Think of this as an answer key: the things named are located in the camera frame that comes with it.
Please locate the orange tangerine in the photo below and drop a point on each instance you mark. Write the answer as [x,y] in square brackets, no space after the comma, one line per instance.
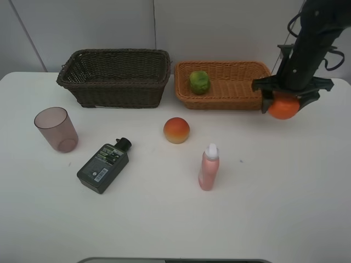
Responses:
[284,107]

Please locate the translucent pink plastic cup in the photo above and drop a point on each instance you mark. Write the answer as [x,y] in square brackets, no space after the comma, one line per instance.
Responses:
[55,125]

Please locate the orange wicker basket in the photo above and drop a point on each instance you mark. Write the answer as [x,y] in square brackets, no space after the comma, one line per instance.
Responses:
[230,85]

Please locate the dark brown wicker basket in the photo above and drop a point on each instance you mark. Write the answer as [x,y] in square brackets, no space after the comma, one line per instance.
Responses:
[117,78]

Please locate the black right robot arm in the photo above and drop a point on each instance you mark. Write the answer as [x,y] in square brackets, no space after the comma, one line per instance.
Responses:
[322,22]

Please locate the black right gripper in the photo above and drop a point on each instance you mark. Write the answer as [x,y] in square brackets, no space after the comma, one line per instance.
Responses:
[295,76]

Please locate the dark green flat bottle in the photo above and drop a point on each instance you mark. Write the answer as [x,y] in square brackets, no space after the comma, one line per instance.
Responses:
[101,170]

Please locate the green lime fruit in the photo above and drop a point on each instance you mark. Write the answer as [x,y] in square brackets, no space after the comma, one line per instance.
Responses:
[199,82]

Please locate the pink bottle white cap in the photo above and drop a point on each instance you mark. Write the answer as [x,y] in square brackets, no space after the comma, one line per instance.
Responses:
[209,167]

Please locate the red yellow peach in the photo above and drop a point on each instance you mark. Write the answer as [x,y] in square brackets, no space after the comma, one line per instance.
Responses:
[176,130]

